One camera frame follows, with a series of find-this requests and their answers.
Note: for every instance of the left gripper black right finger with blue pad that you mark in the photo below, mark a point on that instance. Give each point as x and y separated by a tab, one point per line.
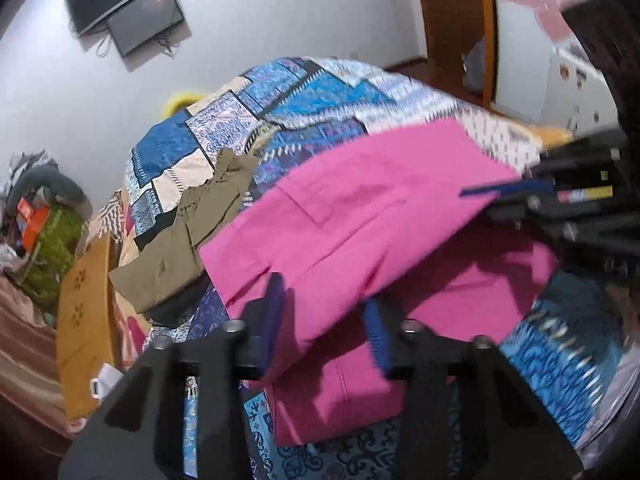
464	393

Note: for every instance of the white sewing machine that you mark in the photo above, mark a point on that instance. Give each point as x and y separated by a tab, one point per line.
577	98

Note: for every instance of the orange box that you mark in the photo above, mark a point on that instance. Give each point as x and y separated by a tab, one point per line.
34	219

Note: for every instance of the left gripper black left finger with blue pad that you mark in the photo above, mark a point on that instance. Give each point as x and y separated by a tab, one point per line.
137	431

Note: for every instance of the pink pants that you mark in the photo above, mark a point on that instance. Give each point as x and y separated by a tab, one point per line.
383	213

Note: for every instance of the green patterned bag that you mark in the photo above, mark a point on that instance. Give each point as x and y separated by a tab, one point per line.
52	256

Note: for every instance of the blue patchwork bedspread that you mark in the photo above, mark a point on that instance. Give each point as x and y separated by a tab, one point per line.
289	110

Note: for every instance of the brown cardboard box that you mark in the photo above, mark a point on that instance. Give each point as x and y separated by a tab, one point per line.
86	334

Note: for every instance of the white crumpled paper bag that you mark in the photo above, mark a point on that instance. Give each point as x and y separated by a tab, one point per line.
105	381

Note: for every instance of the pink heart wall decoration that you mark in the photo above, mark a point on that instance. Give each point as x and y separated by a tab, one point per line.
548	14

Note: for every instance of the grey neck pillow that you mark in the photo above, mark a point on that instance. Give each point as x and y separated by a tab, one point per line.
55	184

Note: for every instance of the brown wooden door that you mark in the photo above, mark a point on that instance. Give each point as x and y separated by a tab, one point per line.
451	29

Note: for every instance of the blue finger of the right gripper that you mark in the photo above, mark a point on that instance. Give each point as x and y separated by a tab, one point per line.
543	187

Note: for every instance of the olive green folded pants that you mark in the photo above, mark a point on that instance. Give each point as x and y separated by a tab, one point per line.
169	263

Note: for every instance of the yellow fuzzy object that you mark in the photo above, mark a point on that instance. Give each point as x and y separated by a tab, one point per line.
180	101

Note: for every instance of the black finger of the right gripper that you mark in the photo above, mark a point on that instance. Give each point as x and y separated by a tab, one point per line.
530	209

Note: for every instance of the black wall television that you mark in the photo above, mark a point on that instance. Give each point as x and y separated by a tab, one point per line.
130	23

